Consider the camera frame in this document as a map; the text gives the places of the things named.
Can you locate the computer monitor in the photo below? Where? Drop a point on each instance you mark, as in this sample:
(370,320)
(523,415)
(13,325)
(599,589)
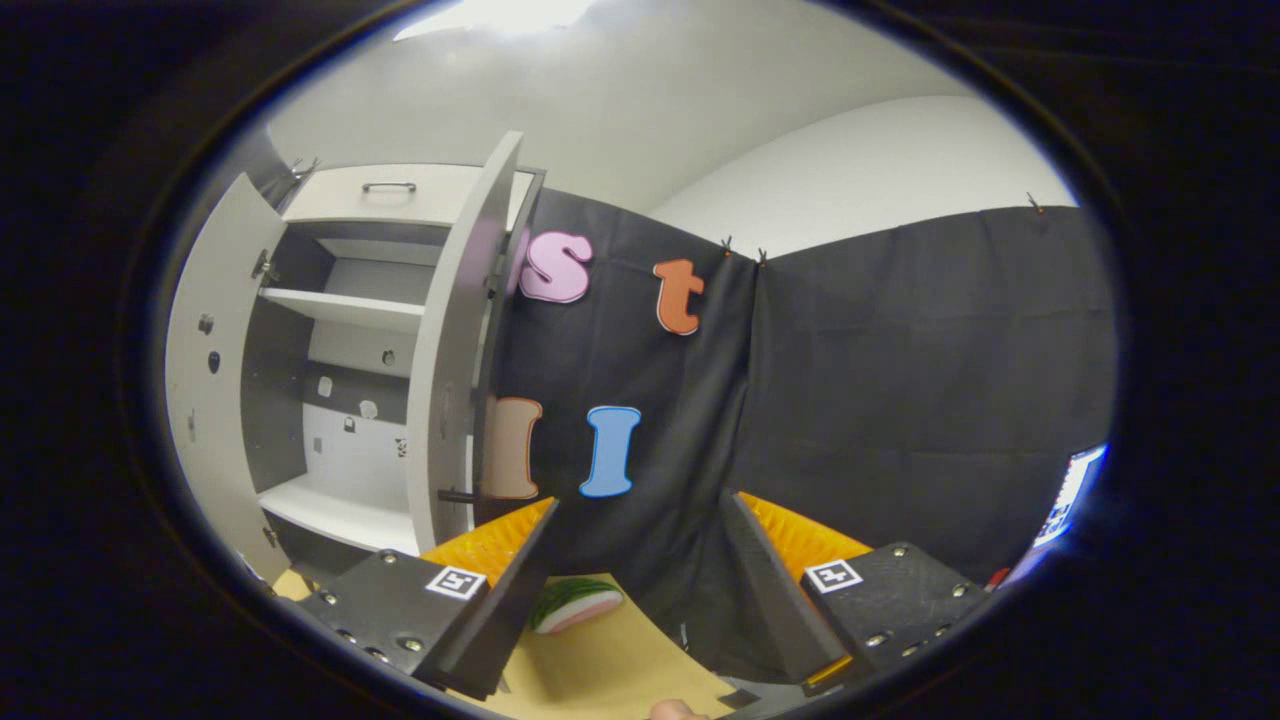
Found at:
(1070,495)

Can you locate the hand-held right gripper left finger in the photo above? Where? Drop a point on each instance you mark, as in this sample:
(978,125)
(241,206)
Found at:
(500,610)

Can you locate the white cabinet door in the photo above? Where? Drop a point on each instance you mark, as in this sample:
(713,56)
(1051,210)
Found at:
(450,330)
(215,300)

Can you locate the watermelon slice coaster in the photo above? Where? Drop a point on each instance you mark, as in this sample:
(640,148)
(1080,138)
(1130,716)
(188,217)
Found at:
(575,605)

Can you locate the grey and white cabinet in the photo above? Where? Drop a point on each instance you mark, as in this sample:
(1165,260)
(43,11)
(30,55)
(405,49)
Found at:
(265,400)

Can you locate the white cabinet shelf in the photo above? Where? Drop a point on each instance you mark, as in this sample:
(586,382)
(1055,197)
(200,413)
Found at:
(340,308)

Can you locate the metal left door hinge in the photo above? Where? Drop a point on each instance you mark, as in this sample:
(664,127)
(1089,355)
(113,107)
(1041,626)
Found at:
(264,266)

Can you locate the black backdrop cloth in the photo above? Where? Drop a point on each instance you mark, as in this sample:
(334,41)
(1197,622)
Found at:
(880,400)

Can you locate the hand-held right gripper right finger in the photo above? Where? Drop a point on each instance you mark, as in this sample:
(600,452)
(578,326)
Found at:
(770,600)

